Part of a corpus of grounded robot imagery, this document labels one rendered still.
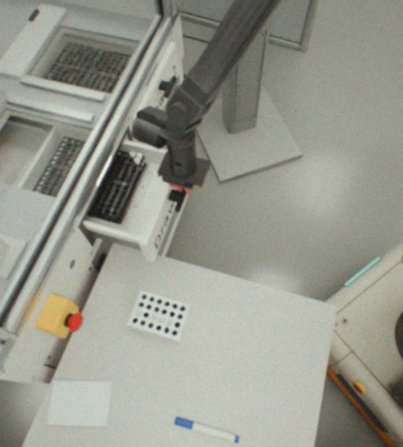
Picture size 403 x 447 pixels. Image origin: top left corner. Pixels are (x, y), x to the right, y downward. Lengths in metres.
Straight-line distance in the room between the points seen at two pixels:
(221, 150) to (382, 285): 1.01
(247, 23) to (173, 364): 0.70
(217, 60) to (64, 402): 0.75
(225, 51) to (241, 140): 1.43
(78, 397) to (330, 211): 1.43
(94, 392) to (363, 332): 0.95
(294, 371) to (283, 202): 1.15
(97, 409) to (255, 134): 1.58
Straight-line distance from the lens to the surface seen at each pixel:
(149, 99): 1.08
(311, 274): 1.84
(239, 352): 0.95
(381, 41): 2.84
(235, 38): 0.68
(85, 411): 0.96
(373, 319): 1.55
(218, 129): 2.15
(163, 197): 0.89
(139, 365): 0.96
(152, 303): 0.94
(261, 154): 2.06
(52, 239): 0.84
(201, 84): 0.71
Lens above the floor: 1.70
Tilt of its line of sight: 64 degrees down
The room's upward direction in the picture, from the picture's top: 4 degrees counter-clockwise
